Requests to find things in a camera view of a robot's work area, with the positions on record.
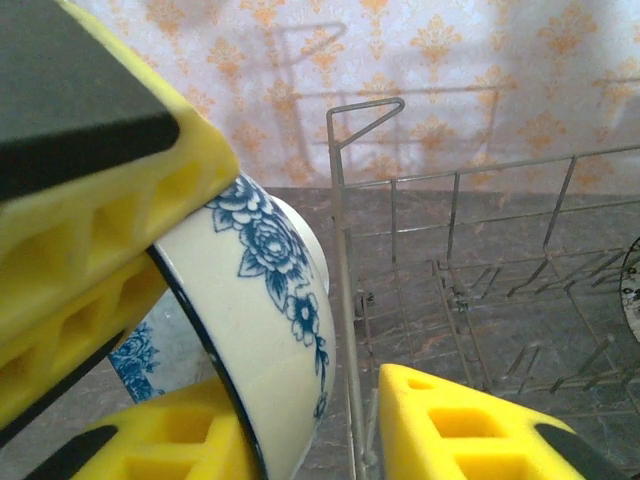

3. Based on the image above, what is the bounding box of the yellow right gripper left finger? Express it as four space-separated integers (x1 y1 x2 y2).
29 377 261 480

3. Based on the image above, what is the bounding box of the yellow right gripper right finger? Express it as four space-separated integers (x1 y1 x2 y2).
377 363 624 480

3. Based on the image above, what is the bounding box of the blue floral white bowl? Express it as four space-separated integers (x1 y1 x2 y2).
107 172 337 480

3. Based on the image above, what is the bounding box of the grey wire dish rack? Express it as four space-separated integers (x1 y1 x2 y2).
324 97 640 480

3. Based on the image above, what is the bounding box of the brown leaf pattern bowl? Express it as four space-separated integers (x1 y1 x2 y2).
618 237 640 344

